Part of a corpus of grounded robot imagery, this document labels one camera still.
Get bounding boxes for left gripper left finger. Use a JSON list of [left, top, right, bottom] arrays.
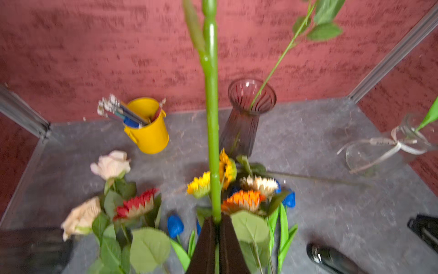
[[186, 217, 217, 274]]

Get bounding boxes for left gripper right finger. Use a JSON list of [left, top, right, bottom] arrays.
[[219, 213, 250, 274]]

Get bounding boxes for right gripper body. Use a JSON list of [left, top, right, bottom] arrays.
[[407, 214, 438, 253]]

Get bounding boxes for large yellow sunflower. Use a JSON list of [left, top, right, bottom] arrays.
[[220, 148, 237, 191]]

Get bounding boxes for cream rose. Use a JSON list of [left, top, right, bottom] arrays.
[[60, 196, 102, 242], [250, 0, 345, 110]]

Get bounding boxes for white rose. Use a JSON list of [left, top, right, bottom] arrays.
[[182, 1, 222, 224], [90, 150, 131, 194]]

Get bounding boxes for red gerbera flower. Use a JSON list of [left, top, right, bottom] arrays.
[[112, 188, 159, 221]]

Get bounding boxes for clear glass vase with ribbon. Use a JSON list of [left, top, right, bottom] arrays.
[[337, 114, 438, 177]]

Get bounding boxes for black stapler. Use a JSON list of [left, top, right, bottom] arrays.
[[306, 243, 367, 274]]

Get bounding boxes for white rose top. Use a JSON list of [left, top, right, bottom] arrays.
[[90, 150, 131, 194]]

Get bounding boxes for yellow pen cup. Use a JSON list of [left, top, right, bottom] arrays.
[[124, 98, 169, 155]]

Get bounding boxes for middle dark ribbed vase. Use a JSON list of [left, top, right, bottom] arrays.
[[220, 78, 277, 158]]

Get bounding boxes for left dark glass vase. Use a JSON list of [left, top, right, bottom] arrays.
[[1, 228, 74, 274]]

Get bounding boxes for pens in cup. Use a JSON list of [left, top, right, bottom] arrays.
[[97, 94, 167, 129]]

